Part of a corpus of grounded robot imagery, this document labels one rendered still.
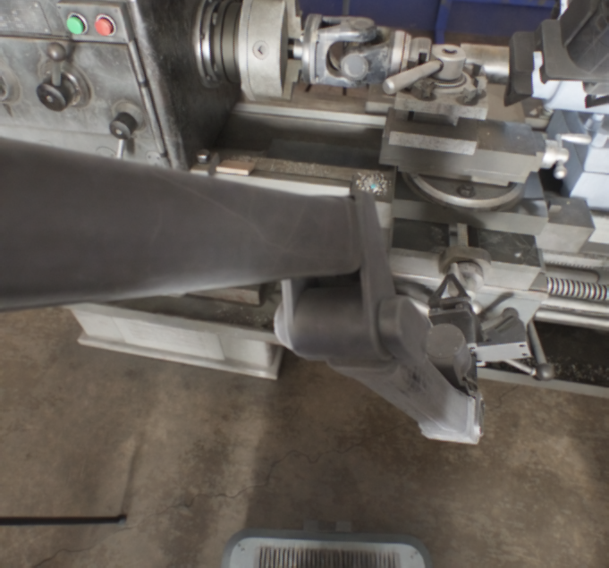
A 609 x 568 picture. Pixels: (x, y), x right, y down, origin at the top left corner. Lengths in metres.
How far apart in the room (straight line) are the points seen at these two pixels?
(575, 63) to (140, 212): 0.46
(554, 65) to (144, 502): 1.56
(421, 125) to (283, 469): 1.16
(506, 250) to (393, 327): 0.71
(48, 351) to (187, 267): 1.88
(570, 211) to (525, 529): 1.00
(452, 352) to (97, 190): 0.55
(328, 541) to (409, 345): 1.01
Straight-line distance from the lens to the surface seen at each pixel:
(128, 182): 0.18
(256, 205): 0.24
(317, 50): 1.12
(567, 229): 1.14
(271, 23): 1.07
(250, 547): 1.32
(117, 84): 1.05
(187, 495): 1.65
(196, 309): 1.45
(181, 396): 1.77
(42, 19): 1.08
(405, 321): 0.34
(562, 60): 0.54
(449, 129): 0.96
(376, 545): 1.33
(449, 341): 0.66
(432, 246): 0.97
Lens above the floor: 1.56
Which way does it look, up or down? 49 degrees down
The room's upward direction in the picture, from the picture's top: straight up
